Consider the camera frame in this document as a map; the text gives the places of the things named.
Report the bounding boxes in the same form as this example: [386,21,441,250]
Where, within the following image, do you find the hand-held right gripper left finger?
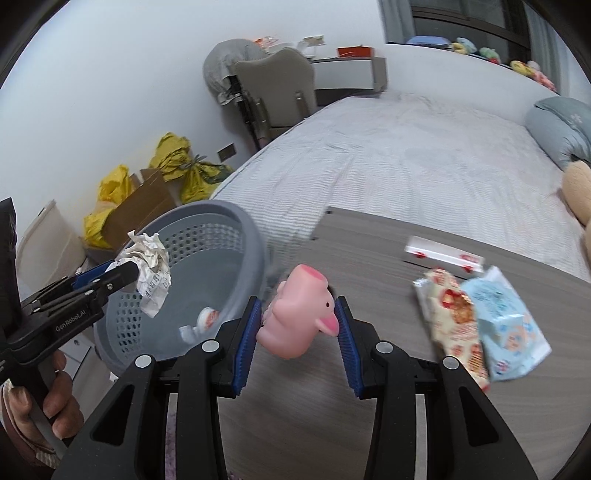
[51,295,263,480]

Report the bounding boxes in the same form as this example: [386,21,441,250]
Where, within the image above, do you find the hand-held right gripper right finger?
[335,296,539,480]

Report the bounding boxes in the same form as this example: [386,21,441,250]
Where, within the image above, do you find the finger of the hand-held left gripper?
[32,261,140,315]
[21,261,117,308]

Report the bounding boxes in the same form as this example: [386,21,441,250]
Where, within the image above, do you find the white paper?
[113,231,172,318]

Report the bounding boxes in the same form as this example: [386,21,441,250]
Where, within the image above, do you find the red and white paper cup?
[179,308,222,344]

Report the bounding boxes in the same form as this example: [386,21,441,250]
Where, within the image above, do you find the pink pig toy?
[255,264,340,360]

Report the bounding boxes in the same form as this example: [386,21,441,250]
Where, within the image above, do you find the grey perforated plastic basket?
[93,200,269,377]

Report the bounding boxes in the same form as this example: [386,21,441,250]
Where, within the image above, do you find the person's left hand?
[0,352,85,462]

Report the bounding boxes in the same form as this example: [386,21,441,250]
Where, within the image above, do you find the white drawer unit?
[62,330,122,418]

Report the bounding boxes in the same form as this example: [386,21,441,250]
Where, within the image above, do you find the brown cardboard sheet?
[102,168,178,250]

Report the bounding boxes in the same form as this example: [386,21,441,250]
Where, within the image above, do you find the red and cream snack wrapper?
[412,269,491,393]

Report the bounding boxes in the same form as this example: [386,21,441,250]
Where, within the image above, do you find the yellow plastic bag with bow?
[148,132,234,204]

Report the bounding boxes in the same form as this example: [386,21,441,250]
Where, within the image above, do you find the small white and red box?
[404,235,485,279]

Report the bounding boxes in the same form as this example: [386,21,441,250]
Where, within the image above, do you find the light blue snack packet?
[462,266,552,382]

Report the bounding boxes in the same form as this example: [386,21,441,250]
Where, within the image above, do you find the bed with grey sheet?
[210,90,591,282]

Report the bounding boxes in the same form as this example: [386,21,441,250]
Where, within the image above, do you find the grey checked cloth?
[203,39,269,108]

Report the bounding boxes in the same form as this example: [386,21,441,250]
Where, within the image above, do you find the grey chair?
[229,47,319,151]

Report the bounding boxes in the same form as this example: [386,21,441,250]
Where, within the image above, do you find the beige teddy bear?
[561,159,591,268]

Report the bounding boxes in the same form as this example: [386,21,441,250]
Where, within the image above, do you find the grey and white desk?
[311,56,389,108]

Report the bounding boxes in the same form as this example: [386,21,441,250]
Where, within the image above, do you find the grey-blue pillows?
[525,96,591,171]

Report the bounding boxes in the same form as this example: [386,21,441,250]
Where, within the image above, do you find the blue cushion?
[406,36,451,49]

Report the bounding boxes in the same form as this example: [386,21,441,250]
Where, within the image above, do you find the grey curtain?
[379,0,414,45]
[524,0,573,70]

